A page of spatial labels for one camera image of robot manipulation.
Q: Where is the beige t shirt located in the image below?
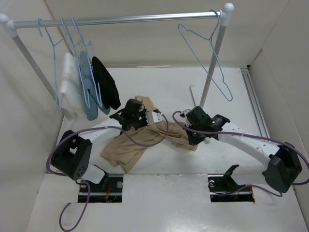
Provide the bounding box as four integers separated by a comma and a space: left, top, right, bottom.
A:
99, 95, 198, 174

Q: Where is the light blue wire hanger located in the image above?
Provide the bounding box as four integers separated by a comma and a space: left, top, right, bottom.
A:
178, 9, 233, 102

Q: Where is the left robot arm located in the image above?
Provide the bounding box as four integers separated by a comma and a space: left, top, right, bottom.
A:
47, 99, 147, 192

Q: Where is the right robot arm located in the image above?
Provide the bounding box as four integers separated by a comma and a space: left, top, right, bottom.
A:
181, 106, 302, 193

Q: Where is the black hanging shirt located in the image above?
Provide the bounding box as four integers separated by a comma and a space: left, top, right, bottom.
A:
92, 56, 121, 110

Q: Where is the blue hanging shirt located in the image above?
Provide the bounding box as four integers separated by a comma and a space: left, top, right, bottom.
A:
79, 51, 111, 121

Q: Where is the white hanging shirt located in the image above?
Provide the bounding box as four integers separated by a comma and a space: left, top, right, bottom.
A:
58, 53, 86, 117

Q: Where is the white metal clothes rack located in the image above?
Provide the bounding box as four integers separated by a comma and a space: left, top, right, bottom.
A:
0, 3, 234, 110

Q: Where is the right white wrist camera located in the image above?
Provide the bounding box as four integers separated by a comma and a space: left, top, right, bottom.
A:
181, 109, 192, 127

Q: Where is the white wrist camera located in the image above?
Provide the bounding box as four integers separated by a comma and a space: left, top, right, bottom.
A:
181, 109, 192, 127
145, 111, 163, 125

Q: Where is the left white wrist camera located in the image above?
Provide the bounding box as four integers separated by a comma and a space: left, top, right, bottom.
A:
145, 111, 163, 125

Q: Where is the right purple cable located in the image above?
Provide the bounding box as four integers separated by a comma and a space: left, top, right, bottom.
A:
171, 110, 309, 197

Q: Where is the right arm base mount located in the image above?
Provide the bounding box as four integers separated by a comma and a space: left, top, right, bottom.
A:
208, 164, 255, 203

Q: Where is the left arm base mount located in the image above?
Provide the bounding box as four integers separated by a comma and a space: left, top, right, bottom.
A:
74, 164, 124, 203

